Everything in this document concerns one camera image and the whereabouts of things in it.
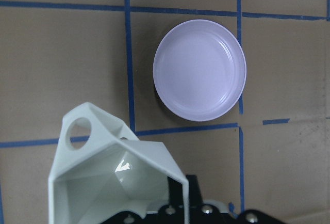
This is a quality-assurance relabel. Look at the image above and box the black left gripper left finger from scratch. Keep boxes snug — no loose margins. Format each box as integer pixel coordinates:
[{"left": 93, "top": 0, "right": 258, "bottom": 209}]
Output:
[{"left": 168, "top": 177, "right": 184, "bottom": 206}]

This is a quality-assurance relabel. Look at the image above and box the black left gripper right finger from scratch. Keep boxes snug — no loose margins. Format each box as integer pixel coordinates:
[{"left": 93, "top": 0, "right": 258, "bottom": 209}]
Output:
[{"left": 172, "top": 174, "right": 203, "bottom": 213}]

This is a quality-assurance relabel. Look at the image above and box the white faceted cup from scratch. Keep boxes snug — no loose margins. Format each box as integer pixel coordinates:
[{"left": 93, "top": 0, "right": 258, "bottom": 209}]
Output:
[{"left": 48, "top": 102, "right": 190, "bottom": 223}]

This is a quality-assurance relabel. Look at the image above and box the lilac round plate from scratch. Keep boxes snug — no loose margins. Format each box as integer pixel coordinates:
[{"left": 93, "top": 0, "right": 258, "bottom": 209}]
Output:
[{"left": 153, "top": 19, "right": 247, "bottom": 122}]

